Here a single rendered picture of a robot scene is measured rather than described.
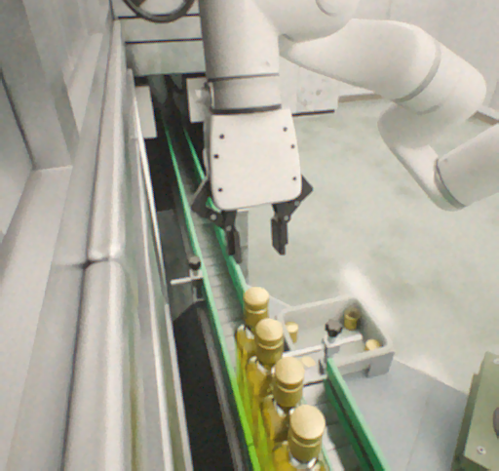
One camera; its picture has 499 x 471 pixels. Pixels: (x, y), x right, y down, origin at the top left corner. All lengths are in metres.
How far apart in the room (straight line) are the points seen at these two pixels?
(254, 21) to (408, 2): 5.12
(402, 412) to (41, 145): 0.85
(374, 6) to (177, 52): 4.15
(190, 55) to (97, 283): 1.09
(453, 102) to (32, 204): 0.49
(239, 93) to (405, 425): 0.75
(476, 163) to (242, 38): 0.37
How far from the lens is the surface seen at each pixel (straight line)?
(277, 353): 0.49
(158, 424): 0.24
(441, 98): 0.55
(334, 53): 0.54
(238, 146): 0.39
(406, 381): 0.98
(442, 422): 0.96
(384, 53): 0.52
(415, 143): 0.61
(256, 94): 0.38
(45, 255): 0.18
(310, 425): 0.42
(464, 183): 0.61
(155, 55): 1.25
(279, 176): 0.41
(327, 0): 0.41
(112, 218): 0.26
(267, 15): 0.39
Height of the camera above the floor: 1.53
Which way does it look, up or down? 35 degrees down
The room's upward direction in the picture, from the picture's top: straight up
